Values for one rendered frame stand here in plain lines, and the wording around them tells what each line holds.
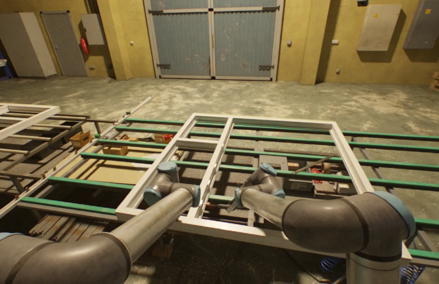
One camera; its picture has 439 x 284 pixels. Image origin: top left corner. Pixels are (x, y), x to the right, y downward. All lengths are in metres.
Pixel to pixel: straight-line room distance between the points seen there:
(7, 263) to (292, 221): 0.54
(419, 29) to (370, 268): 7.64
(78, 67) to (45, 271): 9.61
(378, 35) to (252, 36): 3.30
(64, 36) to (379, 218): 9.87
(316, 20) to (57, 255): 6.94
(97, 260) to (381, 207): 0.58
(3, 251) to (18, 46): 10.23
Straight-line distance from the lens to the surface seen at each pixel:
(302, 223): 0.57
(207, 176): 1.54
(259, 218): 1.79
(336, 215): 0.56
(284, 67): 7.49
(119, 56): 8.40
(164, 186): 0.96
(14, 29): 10.55
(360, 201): 0.61
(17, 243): 0.55
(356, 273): 0.69
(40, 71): 10.41
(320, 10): 7.04
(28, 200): 1.96
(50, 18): 10.18
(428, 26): 8.16
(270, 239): 1.24
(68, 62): 10.19
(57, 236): 2.41
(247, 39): 7.29
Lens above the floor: 1.90
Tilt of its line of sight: 30 degrees down
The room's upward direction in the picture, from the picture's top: 2 degrees counter-clockwise
